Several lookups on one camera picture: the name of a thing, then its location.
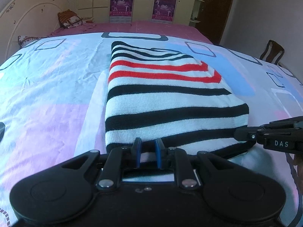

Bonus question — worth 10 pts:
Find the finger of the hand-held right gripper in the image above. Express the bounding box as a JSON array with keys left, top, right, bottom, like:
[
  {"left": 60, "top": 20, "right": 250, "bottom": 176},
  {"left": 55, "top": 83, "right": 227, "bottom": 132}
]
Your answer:
[{"left": 234, "top": 122, "right": 273, "bottom": 143}]

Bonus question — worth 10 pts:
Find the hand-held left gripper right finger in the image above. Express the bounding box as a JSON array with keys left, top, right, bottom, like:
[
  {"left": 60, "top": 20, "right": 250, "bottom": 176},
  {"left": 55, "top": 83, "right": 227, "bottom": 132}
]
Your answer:
[{"left": 154, "top": 138, "right": 235, "bottom": 190}]

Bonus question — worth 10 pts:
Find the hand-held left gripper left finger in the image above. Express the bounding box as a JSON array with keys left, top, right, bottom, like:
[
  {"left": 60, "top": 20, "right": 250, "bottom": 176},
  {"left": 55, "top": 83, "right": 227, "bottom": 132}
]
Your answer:
[{"left": 61, "top": 138, "right": 144, "bottom": 191}]

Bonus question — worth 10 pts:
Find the black red white striped sweater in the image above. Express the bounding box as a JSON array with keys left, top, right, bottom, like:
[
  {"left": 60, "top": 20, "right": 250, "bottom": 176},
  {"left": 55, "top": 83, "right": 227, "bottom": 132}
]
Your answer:
[{"left": 104, "top": 41, "right": 255, "bottom": 182}]

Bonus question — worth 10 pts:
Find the dark wooden chair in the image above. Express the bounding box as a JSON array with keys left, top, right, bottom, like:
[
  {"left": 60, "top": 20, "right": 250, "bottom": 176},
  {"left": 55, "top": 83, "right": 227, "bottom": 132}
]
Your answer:
[{"left": 259, "top": 39, "right": 285, "bottom": 65}]

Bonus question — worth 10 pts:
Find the printed blanket with rounded squares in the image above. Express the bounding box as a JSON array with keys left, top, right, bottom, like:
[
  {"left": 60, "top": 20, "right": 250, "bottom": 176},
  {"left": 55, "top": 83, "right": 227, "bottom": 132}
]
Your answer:
[{"left": 0, "top": 31, "right": 303, "bottom": 227}]

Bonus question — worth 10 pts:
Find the pink bed sheet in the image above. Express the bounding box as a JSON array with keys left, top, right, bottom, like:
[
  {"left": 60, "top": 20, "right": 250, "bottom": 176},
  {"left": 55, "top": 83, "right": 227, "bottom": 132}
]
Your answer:
[{"left": 48, "top": 20, "right": 214, "bottom": 45}]

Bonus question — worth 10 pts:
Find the dark wooden door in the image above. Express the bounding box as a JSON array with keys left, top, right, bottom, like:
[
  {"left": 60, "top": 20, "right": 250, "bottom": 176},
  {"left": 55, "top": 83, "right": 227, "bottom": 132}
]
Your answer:
[{"left": 196, "top": 0, "right": 238, "bottom": 46}]

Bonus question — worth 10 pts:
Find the cream corner shelf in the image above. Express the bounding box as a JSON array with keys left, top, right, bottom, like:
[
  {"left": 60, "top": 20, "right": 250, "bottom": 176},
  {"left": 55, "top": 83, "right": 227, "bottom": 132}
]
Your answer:
[{"left": 189, "top": 0, "right": 206, "bottom": 27}]

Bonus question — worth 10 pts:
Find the brown patterned pillow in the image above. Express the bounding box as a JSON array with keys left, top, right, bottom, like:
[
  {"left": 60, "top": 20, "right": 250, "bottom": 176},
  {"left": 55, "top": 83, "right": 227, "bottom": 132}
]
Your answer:
[{"left": 57, "top": 9, "right": 87, "bottom": 29}]

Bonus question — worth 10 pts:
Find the white pillow with brown print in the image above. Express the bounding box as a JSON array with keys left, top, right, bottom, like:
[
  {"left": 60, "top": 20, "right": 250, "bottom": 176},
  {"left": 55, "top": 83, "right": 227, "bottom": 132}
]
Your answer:
[{"left": 17, "top": 35, "right": 46, "bottom": 49}]

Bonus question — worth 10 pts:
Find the cream wardrobe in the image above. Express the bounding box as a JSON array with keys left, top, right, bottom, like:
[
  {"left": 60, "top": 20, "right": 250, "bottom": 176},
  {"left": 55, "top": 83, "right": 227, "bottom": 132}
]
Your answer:
[{"left": 78, "top": 0, "right": 206, "bottom": 27}]

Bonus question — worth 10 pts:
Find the cream bed headboard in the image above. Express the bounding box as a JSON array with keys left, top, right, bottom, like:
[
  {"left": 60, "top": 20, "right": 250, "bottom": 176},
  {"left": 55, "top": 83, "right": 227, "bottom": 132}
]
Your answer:
[{"left": 0, "top": 0, "right": 79, "bottom": 60}]

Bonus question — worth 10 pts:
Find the purple wall poster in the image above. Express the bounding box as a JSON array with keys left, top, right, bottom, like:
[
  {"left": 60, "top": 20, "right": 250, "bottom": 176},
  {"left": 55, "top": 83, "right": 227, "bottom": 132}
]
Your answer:
[
  {"left": 109, "top": 0, "right": 135, "bottom": 24},
  {"left": 151, "top": 0, "right": 177, "bottom": 24}
]

